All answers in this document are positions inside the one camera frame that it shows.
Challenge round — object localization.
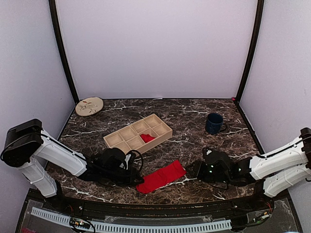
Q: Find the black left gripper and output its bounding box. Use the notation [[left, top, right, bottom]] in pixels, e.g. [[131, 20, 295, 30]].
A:
[[102, 167, 144, 187]]

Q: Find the black left frame post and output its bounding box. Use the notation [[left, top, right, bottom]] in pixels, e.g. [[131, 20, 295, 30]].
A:
[[48, 0, 79, 104]]

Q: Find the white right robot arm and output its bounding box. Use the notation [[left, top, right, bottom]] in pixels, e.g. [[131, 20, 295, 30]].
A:
[[186, 128, 311, 211]]

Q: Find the black left camera cable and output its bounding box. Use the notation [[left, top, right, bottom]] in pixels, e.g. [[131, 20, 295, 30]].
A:
[[123, 150, 144, 175]]

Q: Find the bird painted ceramic plate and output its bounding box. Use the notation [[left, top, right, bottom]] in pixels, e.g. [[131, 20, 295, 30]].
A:
[[75, 97, 104, 117]]

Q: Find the wooden compartment tray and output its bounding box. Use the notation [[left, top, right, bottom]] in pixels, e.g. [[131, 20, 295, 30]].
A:
[[104, 114, 173, 154]]

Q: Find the black frame post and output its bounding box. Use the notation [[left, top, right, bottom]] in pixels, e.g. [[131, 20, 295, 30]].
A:
[[48, 0, 79, 104], [235, 0, 265, 107]]

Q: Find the plain red sock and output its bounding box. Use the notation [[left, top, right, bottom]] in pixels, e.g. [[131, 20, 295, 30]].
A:
[[136, 160, 187, 194]]

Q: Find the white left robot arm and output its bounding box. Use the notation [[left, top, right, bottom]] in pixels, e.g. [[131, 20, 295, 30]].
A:
[[0, 119, 144, 212]]

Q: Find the red snowflake santa sock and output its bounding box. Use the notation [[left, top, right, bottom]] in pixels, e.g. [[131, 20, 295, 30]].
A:
[[140, 133, 156, 143]]

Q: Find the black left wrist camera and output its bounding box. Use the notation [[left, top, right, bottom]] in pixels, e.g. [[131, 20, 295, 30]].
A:
[[122, 151, 136, 169]]

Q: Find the black front table rail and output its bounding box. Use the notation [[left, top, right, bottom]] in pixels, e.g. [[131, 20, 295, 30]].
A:
[[24, 184, 292, 220]]

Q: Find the white slotted cable duct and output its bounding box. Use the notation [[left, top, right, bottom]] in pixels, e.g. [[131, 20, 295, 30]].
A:
[[30, 207, 232, 233]]

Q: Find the black right frame post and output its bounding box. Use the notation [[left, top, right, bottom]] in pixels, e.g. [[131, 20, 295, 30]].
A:
[[235, 0, 265, 107]]

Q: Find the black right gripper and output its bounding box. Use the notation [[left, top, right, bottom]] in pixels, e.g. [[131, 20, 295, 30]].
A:
[[186, 160, 231, 184]]

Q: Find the dark blue mug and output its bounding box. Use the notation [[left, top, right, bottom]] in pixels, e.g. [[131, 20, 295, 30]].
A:
[[205, 113, 227, 135]]

